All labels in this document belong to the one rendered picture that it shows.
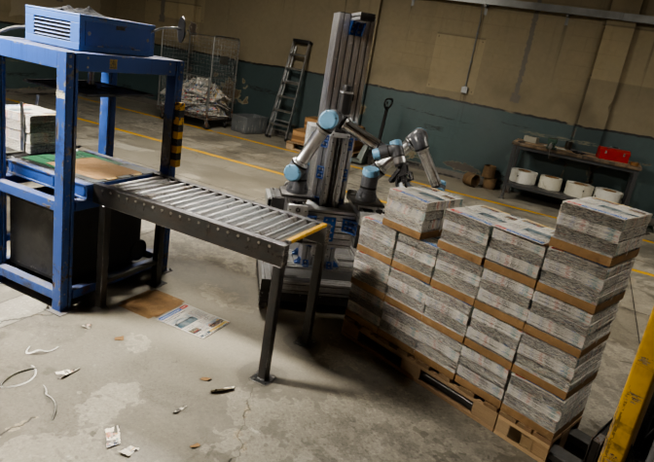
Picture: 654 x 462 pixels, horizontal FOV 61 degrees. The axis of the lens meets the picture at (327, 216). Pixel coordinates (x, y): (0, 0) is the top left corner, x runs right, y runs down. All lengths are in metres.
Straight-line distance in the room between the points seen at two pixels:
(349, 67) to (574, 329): 2.19
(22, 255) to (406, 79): 7.57
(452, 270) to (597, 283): 0.77
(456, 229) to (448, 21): 7.27
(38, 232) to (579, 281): 3.10
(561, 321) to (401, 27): 8.00
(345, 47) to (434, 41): 6.27
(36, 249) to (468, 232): 2.65
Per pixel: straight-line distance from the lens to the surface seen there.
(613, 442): 2.78
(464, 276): 3.11
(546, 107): 9.76
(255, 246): 2.94
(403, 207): 3.28
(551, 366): 2.99
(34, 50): 3.58
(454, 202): 3.40
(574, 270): 2.82
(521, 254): 2.93
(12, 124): 4.36
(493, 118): 9.85
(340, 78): 3.91
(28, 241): 4.02
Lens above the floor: 1.78
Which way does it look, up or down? 17 degrees down
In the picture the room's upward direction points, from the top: 10 degrees clockwise
